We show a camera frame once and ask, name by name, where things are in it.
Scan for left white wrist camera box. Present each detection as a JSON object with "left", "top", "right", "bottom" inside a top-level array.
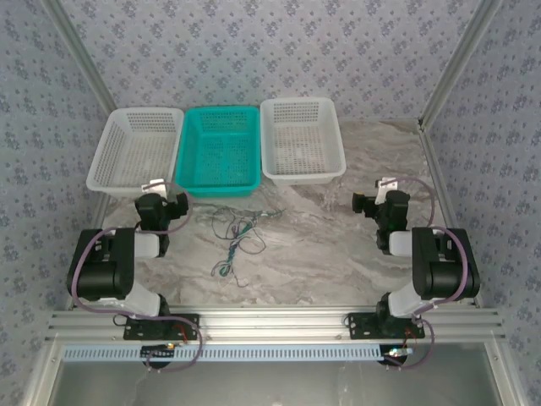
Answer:
[{"left": 140, "top": 178, "right": 167, "bottom": 196}]

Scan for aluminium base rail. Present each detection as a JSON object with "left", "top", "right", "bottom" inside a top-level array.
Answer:
[{"left": 46, "top": 306, "right": 507, "bottom": 343}]

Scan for white perforated plastic basket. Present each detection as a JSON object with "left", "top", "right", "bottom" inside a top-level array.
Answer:
[
  {"left": 85, "top": 107, "right": 185, "bottom": 199},
  {"left": 260, "top": 96, "right": 347, "bottom": 186}
]

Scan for thin wires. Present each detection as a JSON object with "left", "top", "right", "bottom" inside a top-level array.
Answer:
[{"left": 219, "top": 206, "right": 288, "bottom": 276}]

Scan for teal perforated plastic basket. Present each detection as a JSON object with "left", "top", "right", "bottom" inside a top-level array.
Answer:
[{"left": 174, "top": 105, "right": 262, "bottom": 199}]

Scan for slotted light blue cable duct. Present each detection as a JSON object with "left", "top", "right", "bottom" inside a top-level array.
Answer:
[{"left": 62, "top": 343, "right": 385, "bottom": 364}]

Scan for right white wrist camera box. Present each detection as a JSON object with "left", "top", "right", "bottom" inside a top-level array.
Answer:
[{"left": 374, "top": 176, "right": 399, "bottom": 204}]

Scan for black controller board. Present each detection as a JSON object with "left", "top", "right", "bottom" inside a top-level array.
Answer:
[
  {"left": 382, "top": 345, "right": 414, "bottom": 368},
  {"left": 140, "top": 344, "right": 177, "bottom": 368}
]

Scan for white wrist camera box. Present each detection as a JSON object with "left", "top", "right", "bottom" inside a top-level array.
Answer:
[
  {"left": 140, "top": 178, "right": 167, "bottom": 196},
  {"left": 374, "top": 176, "right": 399, "bottom": 204}
]

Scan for aluminium corner post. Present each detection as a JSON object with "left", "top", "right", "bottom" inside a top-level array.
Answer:
[
  {"left": 41, "top": 0, "right": 118, "bottom": 112},
  {"left": 418, "top": 0, "right": 505, "bottom": 132}
]

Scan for thin purple wire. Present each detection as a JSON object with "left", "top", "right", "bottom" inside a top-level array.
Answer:
[{"left": 210, "top": 206, "right": 271, "bottom": 280}]

